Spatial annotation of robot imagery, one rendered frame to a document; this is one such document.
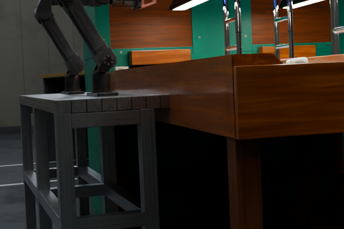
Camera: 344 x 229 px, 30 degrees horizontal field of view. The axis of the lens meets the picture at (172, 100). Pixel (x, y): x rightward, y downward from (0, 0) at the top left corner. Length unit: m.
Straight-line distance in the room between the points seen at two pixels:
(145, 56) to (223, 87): 1.70
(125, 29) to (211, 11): 0.46
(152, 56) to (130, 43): 0.14
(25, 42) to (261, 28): 7.21
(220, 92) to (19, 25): 8.91
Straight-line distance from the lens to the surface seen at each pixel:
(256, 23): 3.40
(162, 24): 3.24
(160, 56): 3.15
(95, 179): 2.67
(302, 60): 1.81
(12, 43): 10.27
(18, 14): 10.32
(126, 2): 2.83
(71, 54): 2.75
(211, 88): 1.54
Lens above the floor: 0.72
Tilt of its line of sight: 2 degrees down
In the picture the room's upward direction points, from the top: 2 degrees counter-clockwise
